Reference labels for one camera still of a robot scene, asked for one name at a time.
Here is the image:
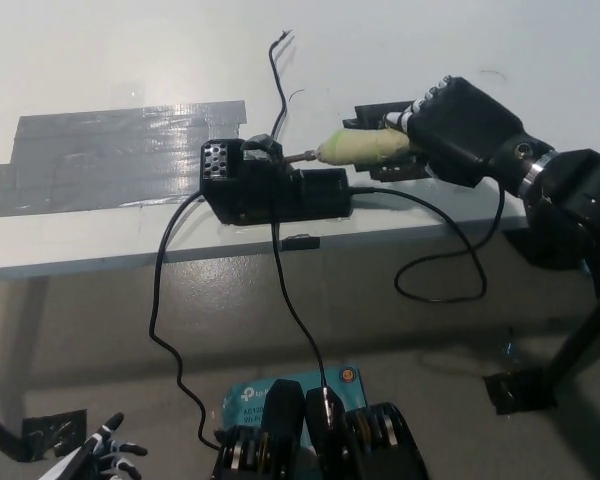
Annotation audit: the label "black robot torso blocks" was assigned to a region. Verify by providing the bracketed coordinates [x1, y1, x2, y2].
[212, 379, 429, 480]

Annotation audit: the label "black under-table bracket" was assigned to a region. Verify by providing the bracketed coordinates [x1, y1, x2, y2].
[503, 227, 589, 274]

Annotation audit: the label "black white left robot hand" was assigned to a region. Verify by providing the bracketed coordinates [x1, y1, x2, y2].
[39, 412, 149, 480]

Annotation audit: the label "black table leg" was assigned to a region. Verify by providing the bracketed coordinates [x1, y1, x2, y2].
[547, 294, 600, 396]
[0, 405, 31, 461]

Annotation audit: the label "black power cable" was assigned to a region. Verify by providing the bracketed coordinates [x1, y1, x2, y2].
[149, 193, 226, 450]

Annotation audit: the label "grey duct tape patch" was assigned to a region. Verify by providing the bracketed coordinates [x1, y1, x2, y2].
[0, 99, 249, 219]

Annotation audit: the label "black soldering station base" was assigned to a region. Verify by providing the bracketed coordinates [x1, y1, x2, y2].
[199, 133, 354, 227]

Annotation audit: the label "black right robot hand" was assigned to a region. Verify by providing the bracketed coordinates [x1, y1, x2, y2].
[379, 74, 556, 194]

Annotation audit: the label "tape-wrapped soldering iron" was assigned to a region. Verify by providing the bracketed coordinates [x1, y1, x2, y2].
[279, 127, 414, 167]

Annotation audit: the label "black tape square patch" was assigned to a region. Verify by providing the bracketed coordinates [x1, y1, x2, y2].
[342, 102, 446, 184]

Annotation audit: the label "thin black frayed wire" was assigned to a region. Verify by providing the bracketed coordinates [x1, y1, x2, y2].
[267, 29, 331, 431]

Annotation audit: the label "teal tp-link box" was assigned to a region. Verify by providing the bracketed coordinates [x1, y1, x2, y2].
[222, 364, 372, 449]

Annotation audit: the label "black floor tape patch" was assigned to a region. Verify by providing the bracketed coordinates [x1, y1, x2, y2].
[483, 368, 559, 416]
[22, 408, 89, 461]

